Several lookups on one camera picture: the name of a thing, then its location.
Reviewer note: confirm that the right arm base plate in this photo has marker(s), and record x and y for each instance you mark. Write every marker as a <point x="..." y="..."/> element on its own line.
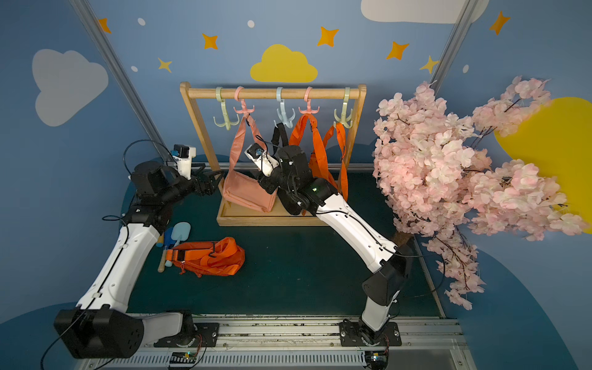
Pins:
<point x="358" y="334"/>

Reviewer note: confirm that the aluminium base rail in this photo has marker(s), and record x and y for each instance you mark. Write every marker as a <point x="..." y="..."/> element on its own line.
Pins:
<point x="309" y="342"/>

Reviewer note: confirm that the orange sling bag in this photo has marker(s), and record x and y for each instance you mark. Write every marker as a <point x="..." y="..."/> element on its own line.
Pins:
<point x="216" y="258"/>

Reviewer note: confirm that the left pink hook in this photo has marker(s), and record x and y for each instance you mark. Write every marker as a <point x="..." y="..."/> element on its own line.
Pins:
<point x="244" y="110"/>

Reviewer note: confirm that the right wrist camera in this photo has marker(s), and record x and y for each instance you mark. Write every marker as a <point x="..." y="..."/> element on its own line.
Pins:
<point x="262" y="159"/>

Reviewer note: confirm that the light blue hook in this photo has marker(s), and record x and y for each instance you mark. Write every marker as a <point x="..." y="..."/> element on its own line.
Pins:
<point x="282" y="114"/>

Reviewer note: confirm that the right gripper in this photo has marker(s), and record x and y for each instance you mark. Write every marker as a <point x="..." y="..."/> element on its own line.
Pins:
<point x="280" y="157"/>

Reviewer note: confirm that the orange bag right pink hook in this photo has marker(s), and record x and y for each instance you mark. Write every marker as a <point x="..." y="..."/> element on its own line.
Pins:
<point x="298" y="134"/>

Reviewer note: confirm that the pink shoulder bag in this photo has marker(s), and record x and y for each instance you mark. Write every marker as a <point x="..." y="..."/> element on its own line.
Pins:
<point x="239" y="188"/>

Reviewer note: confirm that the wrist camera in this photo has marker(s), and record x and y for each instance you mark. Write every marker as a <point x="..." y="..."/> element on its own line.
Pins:
<point x="183" y="156"/>
<point x="262" y="159"/>

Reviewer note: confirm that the pink cherry blossom tree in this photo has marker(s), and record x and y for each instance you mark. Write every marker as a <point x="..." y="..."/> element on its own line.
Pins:
<point x="435" y="179"/>

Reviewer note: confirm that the orange bag right green hook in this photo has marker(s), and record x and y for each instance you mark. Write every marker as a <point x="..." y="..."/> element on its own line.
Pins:
<point x="341" y="157"/>

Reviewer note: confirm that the wooden hanging rack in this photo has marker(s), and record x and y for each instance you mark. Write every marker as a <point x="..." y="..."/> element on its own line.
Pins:
<point x="235" y="215"/>

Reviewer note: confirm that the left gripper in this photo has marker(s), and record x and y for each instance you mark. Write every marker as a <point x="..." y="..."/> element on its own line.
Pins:
<point x="201" y="183"/>

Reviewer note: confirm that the light blue toy shovel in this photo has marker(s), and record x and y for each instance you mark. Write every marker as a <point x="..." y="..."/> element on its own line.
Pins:
<point x="180" y="232"/>

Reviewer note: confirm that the black sling bag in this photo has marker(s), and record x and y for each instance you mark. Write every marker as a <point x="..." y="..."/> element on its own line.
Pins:
<point x="279" y="138"/>

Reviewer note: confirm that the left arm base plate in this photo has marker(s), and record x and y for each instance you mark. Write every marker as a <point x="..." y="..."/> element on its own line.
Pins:
<point x="202" y="335"/>

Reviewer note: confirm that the left green hook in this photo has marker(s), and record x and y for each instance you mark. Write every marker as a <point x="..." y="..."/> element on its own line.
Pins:
<point x="226" y="123"/>

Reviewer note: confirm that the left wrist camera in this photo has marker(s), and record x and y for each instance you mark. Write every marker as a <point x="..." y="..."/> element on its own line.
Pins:
<point x="183" y="156"/>

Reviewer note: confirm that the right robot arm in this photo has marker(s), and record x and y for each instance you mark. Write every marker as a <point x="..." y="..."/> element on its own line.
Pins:
<point x="390" y="268"/>

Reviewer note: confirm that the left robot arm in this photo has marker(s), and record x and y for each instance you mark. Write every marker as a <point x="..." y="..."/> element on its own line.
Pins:
<point x="99" y="327"/>

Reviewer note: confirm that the small circuit board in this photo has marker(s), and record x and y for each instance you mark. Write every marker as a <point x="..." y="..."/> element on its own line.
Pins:
<point x="182" y="360"/>

